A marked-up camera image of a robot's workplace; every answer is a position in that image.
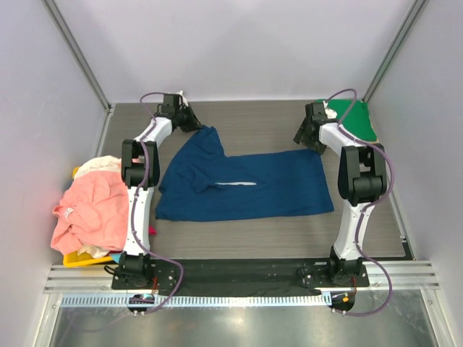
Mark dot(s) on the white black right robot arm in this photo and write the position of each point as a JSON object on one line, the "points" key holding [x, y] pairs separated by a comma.
{"points": [[362, 181]]}

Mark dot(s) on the left aluminium frame post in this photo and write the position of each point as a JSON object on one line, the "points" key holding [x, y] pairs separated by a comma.
{"points": [[61, 24]]}

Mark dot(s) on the magenta t-shirt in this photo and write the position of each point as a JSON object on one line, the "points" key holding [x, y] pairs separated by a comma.
{"points": [[152, 231]]}

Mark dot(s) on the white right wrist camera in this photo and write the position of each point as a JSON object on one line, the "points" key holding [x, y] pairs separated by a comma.
{"points": [[330, 113]]}

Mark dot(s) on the yellow plastic bin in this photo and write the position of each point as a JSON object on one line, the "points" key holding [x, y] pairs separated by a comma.
{"points": [[81, 261]]}

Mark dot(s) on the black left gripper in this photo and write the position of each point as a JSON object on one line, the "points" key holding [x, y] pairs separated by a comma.
{"points": [[194, 125]]}

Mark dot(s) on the white slotted cable duct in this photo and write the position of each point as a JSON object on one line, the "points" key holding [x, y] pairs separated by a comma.
{"points": [[146, 301]]}

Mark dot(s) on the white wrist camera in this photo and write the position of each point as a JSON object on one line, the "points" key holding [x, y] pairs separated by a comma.
{"points": [[330, 113], [183, 99]]}

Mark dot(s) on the aluminium frame post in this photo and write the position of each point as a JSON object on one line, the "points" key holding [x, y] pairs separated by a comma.
{"points": [[408, 23], [61, 24]]}

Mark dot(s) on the blue Mickey print t-shirt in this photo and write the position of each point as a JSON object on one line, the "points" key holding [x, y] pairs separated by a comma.
{"points": [[203, 184]]}

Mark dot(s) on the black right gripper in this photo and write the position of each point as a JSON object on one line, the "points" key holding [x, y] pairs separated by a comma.
{"points": [[317, 147]]}

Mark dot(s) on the cream white t-shirt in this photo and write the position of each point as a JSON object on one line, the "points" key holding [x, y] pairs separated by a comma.
{"points": [[104, 163]]}

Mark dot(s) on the aluminium extrusion rail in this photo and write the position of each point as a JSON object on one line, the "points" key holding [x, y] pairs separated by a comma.
{"points": [[399, 274]]}

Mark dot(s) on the pink t-shirt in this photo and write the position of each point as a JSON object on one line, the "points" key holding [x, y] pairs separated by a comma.
{"points": [[93, 212]]}

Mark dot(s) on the right aluminium frame post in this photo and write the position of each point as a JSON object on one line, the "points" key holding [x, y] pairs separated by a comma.
{"points": [[408, 23]]}

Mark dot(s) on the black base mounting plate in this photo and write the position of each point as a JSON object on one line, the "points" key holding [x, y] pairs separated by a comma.
{"points": [[239, 278]]}

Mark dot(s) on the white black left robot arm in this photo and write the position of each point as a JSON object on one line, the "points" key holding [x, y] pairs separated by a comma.
{"points": [[140, 173]]}

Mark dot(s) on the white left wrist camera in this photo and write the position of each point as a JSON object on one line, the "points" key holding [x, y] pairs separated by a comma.
{"points": [[183, 99]]}

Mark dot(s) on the folded green t-shirt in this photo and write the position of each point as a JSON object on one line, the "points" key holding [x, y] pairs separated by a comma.
{"points": [[357, 121]]}

